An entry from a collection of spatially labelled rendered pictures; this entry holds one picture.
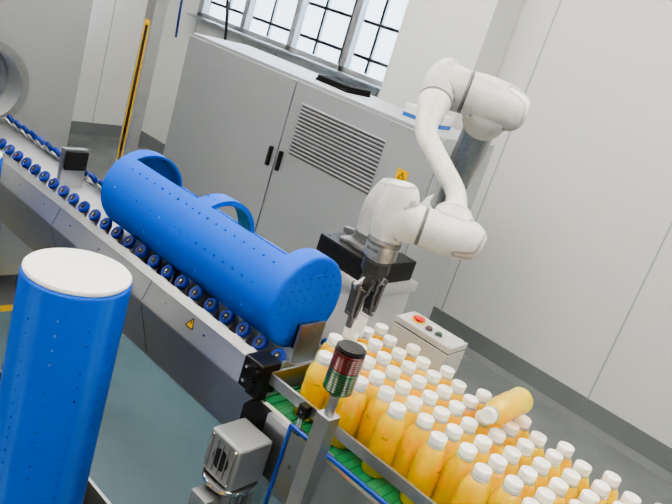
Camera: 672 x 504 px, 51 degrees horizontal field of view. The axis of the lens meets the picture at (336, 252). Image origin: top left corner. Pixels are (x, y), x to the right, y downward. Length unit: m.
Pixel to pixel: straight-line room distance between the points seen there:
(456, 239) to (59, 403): 1.11
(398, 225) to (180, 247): 0.71
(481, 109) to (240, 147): 2.57
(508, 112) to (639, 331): 2.57
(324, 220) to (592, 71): 1.86
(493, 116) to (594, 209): 2.45
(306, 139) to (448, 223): 2.41
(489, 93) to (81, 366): 1.36
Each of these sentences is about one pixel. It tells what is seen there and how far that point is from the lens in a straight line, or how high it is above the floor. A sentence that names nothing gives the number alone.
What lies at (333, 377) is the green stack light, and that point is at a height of 1.20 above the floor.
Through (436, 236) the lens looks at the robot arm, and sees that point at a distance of 1.75.
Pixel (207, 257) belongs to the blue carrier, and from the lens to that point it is 2.05.
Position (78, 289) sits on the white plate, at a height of 1.04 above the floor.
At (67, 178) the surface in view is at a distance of 2.93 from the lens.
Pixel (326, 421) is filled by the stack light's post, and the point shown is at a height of 1.09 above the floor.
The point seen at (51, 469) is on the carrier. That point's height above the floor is 0.50.
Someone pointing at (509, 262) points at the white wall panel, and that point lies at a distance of 4.77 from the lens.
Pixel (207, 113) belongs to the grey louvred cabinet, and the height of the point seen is 1.00.
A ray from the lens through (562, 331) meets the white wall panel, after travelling 4.67.
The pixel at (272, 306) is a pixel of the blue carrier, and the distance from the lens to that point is 1.87.
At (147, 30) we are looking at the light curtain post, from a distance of 3.10.
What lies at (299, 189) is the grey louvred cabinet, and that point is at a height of 0.85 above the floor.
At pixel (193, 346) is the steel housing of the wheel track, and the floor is 0.83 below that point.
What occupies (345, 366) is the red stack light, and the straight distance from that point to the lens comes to 1.40.
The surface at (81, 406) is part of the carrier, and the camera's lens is 2.04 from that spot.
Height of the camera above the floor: 1.86
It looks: 18 degrees down
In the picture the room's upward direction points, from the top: 18 degrees clockwise
